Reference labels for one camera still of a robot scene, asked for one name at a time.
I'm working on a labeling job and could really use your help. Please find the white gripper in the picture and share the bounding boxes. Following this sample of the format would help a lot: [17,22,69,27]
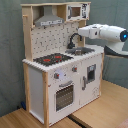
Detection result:
[78,26,90,37]

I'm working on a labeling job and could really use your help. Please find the white toy microwave door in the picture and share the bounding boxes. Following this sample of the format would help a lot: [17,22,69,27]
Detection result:
[66,3,90,21]

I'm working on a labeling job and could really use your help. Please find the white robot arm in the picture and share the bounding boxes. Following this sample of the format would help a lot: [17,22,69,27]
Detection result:
[78,24,128,58]

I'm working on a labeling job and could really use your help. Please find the wooden toy kitchen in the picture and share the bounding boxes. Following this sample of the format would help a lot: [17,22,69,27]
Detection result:
[22,2,104,128]

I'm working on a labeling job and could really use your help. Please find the black toy faucet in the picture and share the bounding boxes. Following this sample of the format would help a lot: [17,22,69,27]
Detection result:
[67,33,82,49]

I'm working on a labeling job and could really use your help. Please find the grey toy sink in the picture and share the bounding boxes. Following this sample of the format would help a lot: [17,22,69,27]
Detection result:
[65,47,95,56]

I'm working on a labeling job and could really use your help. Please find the grey range hood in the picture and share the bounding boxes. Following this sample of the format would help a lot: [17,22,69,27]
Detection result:
[35,5,64,27]

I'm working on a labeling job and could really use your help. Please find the right red stove knob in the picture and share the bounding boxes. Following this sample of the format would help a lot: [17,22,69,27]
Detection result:
[71,66,78,73]

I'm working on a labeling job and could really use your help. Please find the red stove knob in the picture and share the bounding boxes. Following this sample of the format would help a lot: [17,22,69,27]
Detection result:
[54,73,60,79]
[71,66,78,73]

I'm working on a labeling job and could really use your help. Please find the white fridge door with dispenser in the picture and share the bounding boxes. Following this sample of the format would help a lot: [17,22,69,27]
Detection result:
[80,55,102,105]

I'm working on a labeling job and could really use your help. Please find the black stovetop red burners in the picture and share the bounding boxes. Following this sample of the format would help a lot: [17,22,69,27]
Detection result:
[34,53,71,67]

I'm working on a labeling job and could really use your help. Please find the left red stove knob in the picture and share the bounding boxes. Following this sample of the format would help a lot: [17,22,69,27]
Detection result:
[54,73,60,79]

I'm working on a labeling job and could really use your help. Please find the toy oven door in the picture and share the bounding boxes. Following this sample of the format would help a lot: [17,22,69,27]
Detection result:
[48,75,81,125]

